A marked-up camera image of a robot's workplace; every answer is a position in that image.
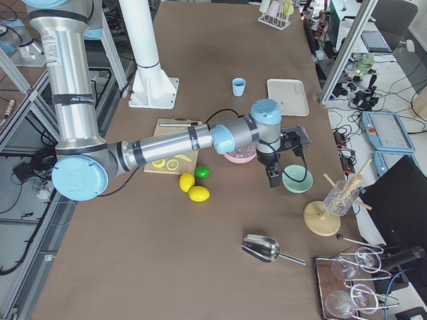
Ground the steel ice scoop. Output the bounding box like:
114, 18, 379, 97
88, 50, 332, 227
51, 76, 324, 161
241, 234, 306, 266

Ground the upper lemon slice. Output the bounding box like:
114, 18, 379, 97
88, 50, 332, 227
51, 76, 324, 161
166, 159, 179, 171

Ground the green lime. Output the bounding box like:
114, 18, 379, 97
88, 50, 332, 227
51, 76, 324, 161
194, 166, 211, 179

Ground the yellow plastic knife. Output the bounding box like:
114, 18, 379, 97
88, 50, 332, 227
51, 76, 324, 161
175, 154, 193, 162

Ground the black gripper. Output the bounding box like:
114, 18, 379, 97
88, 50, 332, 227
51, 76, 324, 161
257, 151, 281, 188

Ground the white wire cup rack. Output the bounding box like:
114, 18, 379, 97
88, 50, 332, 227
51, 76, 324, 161
258, 0, 294, 31

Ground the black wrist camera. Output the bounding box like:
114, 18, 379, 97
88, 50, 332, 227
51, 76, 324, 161
278, 131, 304, 157

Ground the blue teach pendant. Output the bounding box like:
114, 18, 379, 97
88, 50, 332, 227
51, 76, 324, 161
361, 111, 416, 153
373, 150, 416, 177

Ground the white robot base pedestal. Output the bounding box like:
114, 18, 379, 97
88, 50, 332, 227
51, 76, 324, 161
119, 1, 179, 109

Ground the whole yellow lemon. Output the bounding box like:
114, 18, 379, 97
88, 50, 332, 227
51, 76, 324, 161
179, 173, 195, 193

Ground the textured glass on stand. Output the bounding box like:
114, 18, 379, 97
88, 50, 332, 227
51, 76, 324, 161
324, 180, 362, 217

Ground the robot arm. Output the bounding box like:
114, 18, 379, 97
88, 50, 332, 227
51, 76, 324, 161
26, 1, 282, 201
1, 10, 103, 67

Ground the pile of ice cubes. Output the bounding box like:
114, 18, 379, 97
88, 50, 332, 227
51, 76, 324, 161
228, 143, 256, 159

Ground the wine glass rack tray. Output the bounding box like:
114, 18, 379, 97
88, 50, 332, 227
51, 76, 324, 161
314, 246, 400, 319

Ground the light blue plastic cup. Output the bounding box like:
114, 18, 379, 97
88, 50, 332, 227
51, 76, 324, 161
232, 77, 246, 97

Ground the wooden cup tree stand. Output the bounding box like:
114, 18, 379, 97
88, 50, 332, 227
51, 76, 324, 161
303, 159, 372, 236

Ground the pink bowl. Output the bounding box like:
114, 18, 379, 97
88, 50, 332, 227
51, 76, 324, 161
224, 143, 256, 164

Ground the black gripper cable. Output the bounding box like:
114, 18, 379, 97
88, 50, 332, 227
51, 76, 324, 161
256, 139, 310, 183

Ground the mint green bowl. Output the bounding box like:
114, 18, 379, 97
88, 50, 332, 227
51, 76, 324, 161
282, 165, 314, 193

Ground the cream rabbit tray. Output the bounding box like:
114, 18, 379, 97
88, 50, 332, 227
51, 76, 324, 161
267, 79, 309, 117

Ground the grey folded cloth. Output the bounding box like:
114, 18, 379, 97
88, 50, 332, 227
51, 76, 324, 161
281, 124, 312, 146

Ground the steel muddler black tip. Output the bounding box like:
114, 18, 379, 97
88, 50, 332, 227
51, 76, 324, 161
158, 121, 199, 127

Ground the aluminium frame post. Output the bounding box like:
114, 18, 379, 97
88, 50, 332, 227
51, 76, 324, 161
318, 0, 378, 107

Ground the wooden cutting board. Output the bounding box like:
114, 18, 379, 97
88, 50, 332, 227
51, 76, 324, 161
143, 119, 201, 175

